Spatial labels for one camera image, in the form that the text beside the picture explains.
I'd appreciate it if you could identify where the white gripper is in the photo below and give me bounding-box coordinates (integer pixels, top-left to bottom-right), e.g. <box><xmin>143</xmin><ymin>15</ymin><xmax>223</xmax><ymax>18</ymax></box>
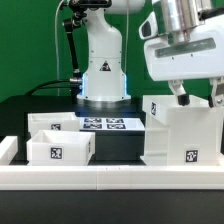
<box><xmin>139</xmin><ymin>12</ymin><xmax>224</xmax><ymax>107</ymax></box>

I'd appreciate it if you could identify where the white drawer cabinet frame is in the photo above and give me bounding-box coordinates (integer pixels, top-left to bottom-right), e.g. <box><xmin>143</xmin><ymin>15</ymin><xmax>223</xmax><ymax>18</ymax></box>
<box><xmin>142</xmin><ymin>95</ymin><xmax>224</xmax><ymax>166</ymax></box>

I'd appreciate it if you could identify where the white drawer box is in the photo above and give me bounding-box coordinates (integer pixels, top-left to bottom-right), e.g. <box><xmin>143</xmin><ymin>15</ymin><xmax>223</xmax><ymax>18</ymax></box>
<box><xmin>26</xmin><ymin>130</ymin><xmax>95</xmax><ymax>166</ymax></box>
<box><xmin>28</xmin><ymin>112</ymin><xmax>80</xmax><ymax>136</ymax></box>

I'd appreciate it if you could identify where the white front drawer box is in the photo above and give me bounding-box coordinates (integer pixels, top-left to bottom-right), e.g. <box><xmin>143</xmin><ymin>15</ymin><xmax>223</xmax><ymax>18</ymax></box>
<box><xmin>26</xmin><ymin>130</ymin><xmax>95</xmax><ymax>166</ymax></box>

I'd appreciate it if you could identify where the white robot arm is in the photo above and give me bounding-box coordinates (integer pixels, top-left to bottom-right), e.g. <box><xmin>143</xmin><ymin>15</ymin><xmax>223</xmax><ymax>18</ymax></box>
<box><xmin>82</xmin><ymin>0</ymin><xmax>224</xmax><ymax>107</ymax></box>

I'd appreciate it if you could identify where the marker tag sheet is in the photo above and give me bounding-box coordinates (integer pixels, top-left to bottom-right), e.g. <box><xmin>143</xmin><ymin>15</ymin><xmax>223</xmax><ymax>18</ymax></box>
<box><xmin>79</xmin><ymin>117</ymin><xmax>145</xmax><ymax>131</ymax></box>

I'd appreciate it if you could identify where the white thin cable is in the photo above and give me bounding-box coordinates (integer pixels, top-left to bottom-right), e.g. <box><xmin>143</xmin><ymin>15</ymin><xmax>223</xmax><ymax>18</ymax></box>
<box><xmin>54</xmin><ymin>0</ymin><xmax>64</xmax><ymax>97</ymax></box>

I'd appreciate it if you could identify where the black cable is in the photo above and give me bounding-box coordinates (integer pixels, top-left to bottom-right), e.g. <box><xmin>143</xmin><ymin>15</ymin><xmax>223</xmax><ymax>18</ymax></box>
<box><xmin>24</xmin><ymin>79</ymin><xmax>83</xmax><ymax>97</ymax></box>

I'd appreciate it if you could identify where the white fence wall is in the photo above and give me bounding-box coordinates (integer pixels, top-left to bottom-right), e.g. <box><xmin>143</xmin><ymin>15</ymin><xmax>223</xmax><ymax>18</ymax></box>
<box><xmin>0</xmin><ymin>136</ymin><xmax>224</xmax><ymax>190</ymax></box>

